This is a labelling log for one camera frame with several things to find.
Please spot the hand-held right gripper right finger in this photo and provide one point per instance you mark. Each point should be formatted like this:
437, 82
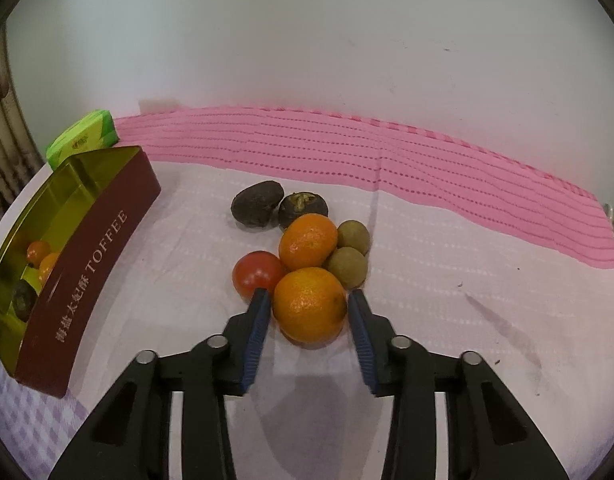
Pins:
361, 330

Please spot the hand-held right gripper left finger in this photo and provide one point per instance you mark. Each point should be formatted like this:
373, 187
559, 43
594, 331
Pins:
257, 330

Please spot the large orange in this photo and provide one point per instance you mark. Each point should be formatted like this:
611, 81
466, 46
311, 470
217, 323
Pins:
309, 305

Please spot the red tomato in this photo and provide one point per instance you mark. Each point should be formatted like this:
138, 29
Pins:
254, 272
37, 251

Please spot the brown kiwi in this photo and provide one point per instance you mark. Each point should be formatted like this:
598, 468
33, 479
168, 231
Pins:
348, 266
354, 236

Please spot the small orange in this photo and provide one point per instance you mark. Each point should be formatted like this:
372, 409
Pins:
308, 241
48, 267

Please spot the smooth dark purple passion fruit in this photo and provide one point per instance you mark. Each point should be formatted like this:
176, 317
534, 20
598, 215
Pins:
256, 203

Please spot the dark fruit with pale stem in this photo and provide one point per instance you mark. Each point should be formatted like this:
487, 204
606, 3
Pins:
302, 207

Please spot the dark red gold-lined tin box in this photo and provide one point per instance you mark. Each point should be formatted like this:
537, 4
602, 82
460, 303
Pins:
97, 250

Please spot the dark round fruit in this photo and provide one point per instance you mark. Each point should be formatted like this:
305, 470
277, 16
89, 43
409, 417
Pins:
24, 300

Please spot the pink white checked tablecloth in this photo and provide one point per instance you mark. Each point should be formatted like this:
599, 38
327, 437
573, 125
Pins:
462, 240

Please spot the green packet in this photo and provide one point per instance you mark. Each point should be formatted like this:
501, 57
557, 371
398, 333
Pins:
82, 135

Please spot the rattan furniture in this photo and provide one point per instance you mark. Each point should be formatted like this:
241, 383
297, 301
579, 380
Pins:
7, 135

